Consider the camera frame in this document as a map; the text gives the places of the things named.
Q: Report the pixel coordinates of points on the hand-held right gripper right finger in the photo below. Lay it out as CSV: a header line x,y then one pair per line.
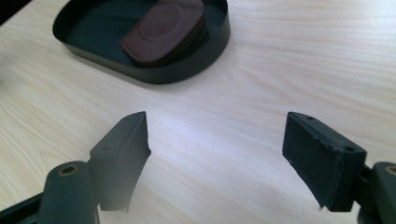
x,y
323,158

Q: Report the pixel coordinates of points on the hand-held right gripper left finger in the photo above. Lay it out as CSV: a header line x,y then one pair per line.
x,y
121,158

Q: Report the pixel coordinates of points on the black oval tray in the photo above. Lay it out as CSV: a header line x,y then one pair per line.
x,y
93,34

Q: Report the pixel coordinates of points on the brown leather coin purse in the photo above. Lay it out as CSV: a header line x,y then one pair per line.
x,y
165,31

